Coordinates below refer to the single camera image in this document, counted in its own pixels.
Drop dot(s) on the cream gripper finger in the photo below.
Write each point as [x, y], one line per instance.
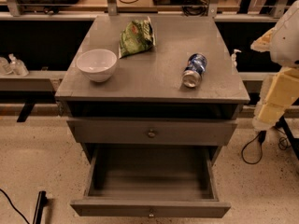
[278, 93]
[264, 42]

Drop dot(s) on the blue pepsi can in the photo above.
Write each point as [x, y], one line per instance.
[193, 72]

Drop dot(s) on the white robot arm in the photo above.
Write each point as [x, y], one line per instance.
[285, 41]

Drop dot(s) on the grey drawer cabinet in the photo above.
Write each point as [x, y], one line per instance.
[149, 85]

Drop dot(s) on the open grey middle drawer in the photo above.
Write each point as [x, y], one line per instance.
[150, 181]

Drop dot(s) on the closed grey top drawer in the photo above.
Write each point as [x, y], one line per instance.
[200, 132]

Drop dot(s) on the white pump bottle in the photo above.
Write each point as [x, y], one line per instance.
[234, 56]

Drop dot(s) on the green chip bag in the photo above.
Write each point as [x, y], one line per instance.
[138, 36]

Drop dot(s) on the white ceramic bowl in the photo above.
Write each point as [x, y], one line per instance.
[97, 65]

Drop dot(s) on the clear sanitizer bottle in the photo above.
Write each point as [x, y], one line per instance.
[18, 67]

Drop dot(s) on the clear plastic bottle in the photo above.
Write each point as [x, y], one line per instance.
[5, 68]

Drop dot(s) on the black floor stand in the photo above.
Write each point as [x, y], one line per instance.
[41, 202]

